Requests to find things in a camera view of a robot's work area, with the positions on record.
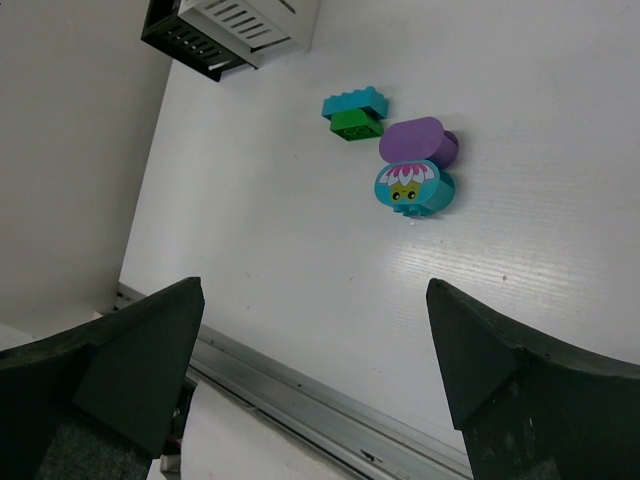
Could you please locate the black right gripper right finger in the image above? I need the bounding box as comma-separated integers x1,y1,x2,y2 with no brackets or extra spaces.
426,279,639,479

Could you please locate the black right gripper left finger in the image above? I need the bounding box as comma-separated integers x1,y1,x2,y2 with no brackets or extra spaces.
1,277,205,479

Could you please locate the green curved lego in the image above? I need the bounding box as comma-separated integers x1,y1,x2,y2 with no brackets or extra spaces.
330,109,384,142

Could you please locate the blue rectangular lego brick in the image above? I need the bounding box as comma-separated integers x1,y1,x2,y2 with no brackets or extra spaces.
321,86,389,120

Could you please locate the black slotted container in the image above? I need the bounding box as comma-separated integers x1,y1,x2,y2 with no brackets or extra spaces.
141,0,248,82

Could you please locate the white slotted container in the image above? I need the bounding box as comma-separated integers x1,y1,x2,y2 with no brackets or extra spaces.
178,0,320,68

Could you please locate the aluminium front rail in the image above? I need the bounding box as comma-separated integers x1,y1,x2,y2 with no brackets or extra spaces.
115,282,476,480

